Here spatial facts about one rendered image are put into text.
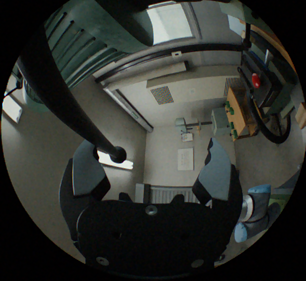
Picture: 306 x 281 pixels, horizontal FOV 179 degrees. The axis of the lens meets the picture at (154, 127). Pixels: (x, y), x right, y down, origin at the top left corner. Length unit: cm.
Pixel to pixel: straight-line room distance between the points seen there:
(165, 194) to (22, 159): 317
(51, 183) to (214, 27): 287
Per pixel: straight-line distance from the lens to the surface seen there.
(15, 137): 156
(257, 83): 24
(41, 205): 173
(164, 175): 314
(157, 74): 166
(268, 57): 28
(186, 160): 303
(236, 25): 49
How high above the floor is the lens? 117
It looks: 21 degrees up
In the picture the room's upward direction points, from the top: 97 degrees counter-clockwise
